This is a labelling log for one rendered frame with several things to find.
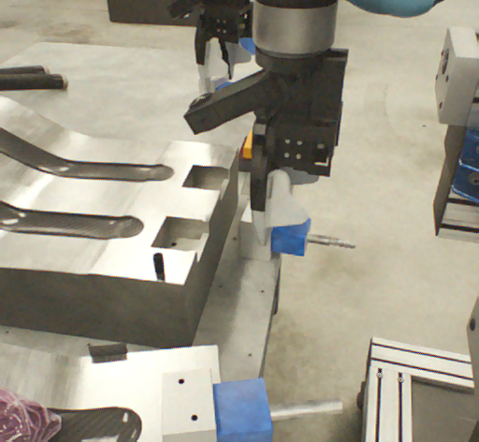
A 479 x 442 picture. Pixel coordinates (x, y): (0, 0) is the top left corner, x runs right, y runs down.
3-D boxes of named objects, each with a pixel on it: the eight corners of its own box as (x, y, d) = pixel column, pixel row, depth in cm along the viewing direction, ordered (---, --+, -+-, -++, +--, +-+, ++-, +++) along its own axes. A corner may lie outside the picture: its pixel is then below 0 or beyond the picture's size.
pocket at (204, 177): (229, 193, 63) (229, 167, 61) (221, 218, 59) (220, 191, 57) (194, 189, 64) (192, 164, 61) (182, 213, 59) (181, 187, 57)
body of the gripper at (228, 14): (237, 49, 86) (237, -31, 79) (195, 40, 90) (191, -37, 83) (260, 36, 91) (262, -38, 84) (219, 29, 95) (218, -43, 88)
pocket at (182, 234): (210, 248, 54) (209, 220, 52) (197, 282, 50) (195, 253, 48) (168, 243, 55) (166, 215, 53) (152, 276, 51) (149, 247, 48)
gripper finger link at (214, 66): (220, 98, 89) (228, 43, 86) (192, 91, 92) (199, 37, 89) (229, 97, 92) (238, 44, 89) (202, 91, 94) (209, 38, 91)
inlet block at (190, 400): (328, 398, 42) (335, 355, 39) (346, 457, 38) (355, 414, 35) (167, 415, 41) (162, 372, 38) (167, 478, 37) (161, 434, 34)
